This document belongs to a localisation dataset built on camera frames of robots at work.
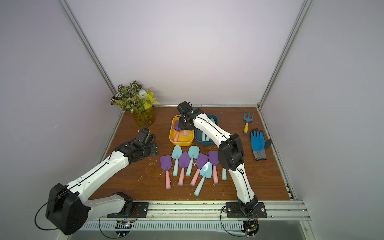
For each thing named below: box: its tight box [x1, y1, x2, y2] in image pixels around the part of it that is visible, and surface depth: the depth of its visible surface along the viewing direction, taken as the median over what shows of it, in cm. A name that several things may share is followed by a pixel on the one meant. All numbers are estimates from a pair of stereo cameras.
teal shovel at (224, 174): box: [222, 167, 227, 181], surface depth 84 cm
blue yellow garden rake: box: [243, 110, 255, 135], surface depth 112 cm
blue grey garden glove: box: [250, 128, 272, 161], surface depth 97 cm
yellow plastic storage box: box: [169, 114, 194, 147], surface depth 98 cm
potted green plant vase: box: [110, 80, 161, 128], surface depth 100 cm
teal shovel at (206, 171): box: [194, 161, 213, 197], surface depth 87 cm
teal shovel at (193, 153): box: [186, 145, 200, 176], surface depth 94 cm
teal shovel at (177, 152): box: [171, 145, 183, 177], surface depth 94 cm
